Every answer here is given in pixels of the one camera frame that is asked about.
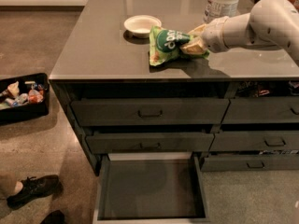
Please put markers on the middle right drawer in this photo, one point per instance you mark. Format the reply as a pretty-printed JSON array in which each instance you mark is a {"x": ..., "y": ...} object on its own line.
[{"x": 255, "y": 141}]

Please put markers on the middle left drawer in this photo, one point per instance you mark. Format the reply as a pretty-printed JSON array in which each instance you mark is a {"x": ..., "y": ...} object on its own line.
[{"x": 149, "y": 142}]

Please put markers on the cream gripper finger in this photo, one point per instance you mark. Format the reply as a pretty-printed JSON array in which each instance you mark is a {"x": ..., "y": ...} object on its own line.
[
  {"x": 198, "y": 30},
  {"x": 195, "y": 47}
]

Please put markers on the dark kitchen island cabinet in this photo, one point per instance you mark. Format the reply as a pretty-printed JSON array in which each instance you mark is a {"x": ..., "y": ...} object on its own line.
[{"x": 102, "y": 60}]

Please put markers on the white wipes canister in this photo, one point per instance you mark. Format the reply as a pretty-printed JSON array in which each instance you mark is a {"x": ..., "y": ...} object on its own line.
[{"x": 219, "y": 8}]

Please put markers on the black shoe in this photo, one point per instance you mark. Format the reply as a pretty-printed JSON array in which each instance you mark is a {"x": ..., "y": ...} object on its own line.
[
  {"x": 55, "y": 217},
  {"x": 32, "y": 188}
]

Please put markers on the bottom right drawer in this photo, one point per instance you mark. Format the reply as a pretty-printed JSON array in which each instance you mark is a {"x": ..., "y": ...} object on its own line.
[{"x": 250, "y": 163}]

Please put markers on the person's leg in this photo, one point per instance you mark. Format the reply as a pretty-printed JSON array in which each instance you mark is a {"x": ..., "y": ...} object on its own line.
[{"x": 9, "y": 185}]

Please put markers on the top left drawer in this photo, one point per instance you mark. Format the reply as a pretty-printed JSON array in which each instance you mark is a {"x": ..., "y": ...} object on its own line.
[{"x": 142, "y": 111}]

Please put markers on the white bowl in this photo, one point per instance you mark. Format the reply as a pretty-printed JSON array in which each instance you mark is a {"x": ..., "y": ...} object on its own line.
[{"x": 140, "y": 25}]

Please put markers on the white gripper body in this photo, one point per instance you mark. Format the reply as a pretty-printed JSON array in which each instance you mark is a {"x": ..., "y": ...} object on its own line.
[{"x": 214, "y": 35}]

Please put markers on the black bin of snacks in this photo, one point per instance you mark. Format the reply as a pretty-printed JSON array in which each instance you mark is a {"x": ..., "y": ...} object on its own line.
[{"x": 23, "y": 98}]

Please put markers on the green rice chip bag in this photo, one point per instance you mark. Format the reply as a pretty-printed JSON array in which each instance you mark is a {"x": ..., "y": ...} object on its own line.
[{"x": 164, "y": 46}]

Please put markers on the open bottom left drawer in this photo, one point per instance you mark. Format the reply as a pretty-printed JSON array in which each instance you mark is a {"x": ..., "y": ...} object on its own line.
[{"x": 150, "y": 189}]

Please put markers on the top right drawer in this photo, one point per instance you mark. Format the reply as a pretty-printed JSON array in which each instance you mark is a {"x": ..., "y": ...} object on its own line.
[{"x": 262, "y": 110}]

